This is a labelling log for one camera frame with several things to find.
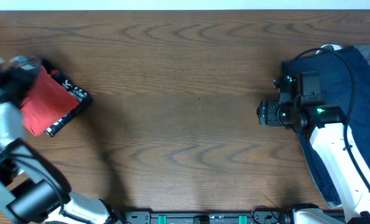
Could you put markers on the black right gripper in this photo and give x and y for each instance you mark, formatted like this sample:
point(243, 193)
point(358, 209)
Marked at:
point(268, 113)

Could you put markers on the grey aluminium base rail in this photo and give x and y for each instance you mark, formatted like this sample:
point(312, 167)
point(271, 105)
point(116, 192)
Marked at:
point(259, 215)

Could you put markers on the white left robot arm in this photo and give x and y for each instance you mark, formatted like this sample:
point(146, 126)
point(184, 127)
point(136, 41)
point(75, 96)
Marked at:
point(31, 188)

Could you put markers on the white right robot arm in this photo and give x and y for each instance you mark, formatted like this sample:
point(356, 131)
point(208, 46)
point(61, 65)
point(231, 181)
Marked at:
point(301, 107)

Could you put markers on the black printed folded shirt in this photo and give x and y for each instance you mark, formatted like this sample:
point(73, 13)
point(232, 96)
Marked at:
point(64, 99)

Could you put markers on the navy blue garment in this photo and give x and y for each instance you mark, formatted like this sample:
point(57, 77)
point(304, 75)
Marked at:
point(344, 82)

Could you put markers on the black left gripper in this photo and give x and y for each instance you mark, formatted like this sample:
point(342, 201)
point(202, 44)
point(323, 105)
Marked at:
point(24, 72)

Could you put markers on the red orange t-shirt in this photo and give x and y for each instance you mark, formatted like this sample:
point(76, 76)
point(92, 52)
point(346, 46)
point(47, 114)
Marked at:
point(45, 103)

